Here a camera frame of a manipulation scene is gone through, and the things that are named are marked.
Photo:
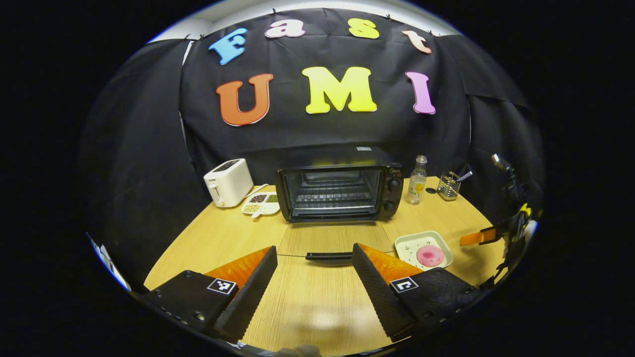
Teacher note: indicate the white toaster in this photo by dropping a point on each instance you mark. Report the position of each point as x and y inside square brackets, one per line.
[228, 186]

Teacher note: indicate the white divided grain dish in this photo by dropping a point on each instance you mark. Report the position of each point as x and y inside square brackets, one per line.
[262, 204]

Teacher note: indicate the black electric oven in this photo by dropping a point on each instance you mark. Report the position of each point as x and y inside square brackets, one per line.
[392, 198]

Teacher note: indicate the white square plate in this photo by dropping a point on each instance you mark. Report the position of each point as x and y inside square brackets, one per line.
[409, 245]

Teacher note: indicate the metal spoon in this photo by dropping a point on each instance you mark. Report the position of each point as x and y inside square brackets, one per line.
[465, 175]

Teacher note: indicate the pink round cake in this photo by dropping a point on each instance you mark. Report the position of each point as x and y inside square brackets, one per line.
[430, 256]

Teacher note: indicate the clear glass bottle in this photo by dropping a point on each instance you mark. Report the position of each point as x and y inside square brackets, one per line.
[416, 186]

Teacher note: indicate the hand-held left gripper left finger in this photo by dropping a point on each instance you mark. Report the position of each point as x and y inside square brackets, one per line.
[250, 297]

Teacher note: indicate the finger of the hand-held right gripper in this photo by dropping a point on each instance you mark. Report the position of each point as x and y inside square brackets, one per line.
[478, 237]

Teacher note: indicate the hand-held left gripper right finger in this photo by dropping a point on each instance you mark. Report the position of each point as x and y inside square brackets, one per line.
[379, 297]

